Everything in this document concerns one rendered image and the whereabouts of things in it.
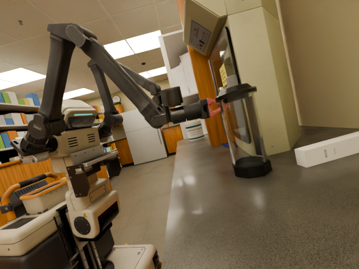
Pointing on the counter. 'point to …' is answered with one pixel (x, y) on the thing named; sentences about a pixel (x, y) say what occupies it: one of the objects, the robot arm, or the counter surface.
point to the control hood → (204, 20)
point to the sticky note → (223, 74)
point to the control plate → (198, 36)
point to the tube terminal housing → (264, 69)
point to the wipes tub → (194, 131)
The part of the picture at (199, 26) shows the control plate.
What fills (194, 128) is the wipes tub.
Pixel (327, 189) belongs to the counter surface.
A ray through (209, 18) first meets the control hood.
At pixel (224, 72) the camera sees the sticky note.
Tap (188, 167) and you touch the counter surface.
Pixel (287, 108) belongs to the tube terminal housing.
